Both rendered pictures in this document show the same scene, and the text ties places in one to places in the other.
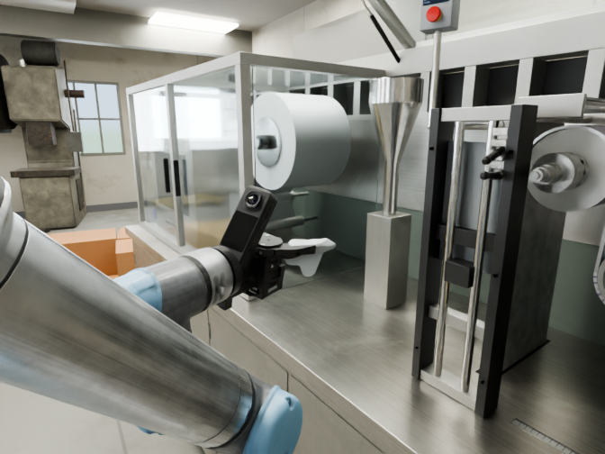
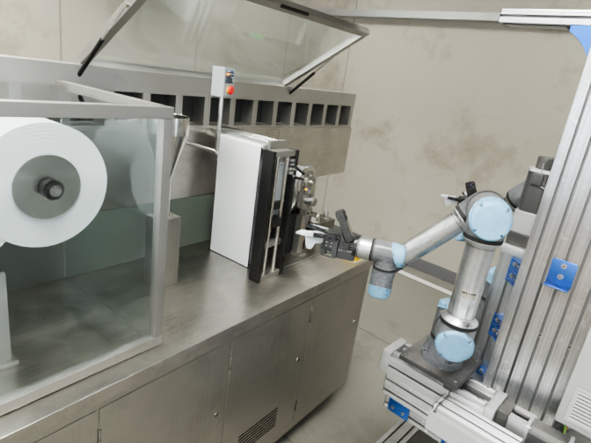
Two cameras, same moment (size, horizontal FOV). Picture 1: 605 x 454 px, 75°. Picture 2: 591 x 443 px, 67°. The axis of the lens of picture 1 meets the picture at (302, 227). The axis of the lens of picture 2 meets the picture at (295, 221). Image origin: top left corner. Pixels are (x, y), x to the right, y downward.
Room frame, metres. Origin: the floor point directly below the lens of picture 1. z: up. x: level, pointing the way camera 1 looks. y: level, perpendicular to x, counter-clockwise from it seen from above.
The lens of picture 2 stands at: (1.14, 1.37, 1.72)
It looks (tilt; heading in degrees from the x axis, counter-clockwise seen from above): 18 degrees down; 252
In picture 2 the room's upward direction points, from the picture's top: 8 degrees clockwise
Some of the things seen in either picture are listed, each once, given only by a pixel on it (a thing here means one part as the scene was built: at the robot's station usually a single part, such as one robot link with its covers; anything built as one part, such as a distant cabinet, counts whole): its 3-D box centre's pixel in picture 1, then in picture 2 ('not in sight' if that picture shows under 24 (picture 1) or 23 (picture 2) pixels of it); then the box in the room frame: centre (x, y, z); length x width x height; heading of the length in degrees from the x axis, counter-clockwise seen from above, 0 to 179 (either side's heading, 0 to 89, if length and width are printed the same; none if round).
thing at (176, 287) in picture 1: (153, 302); (387, 254); (0.42, 0.17, 1.21); 0.11 x 0.08 x 0.09; 148
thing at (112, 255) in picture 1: (119, 266); not in sight; (3.29, 1.60, 0.24); 1.35 x 0.92 x 0.49; 115
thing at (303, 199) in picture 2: not in sight; (302, 224); (0.47, -0.54, 1.05); 0.06 x 0.05 x 0.31; 127
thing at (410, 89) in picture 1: (395, 92); (168, 124); (1.11, -0.25, 1.50); 0.14 x 0.14 x 0.06
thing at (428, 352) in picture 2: not in sight; (444, 345); (0.12, 0.20, 0.87); 0.15 x 0.15 x 0.10
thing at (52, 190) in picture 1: (41, 135); not in sight; (5.87, 3.75, 1.31); 1.35 x 1.23 x 2.63; 32
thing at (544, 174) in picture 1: (542, 174); not in sight; (0.62, -0.38, 1.33); 0.06 x 0.03 x 0.03; 127
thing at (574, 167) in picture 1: (559, 172); not in sight; (0.66, -0.42, 1.33); 0.06 x 0.06 x 0.06; 37
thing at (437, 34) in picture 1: (434, 79); (219, 124); (0.93, -0.29, 1.51); 0.02 x 0.02 x 0.20
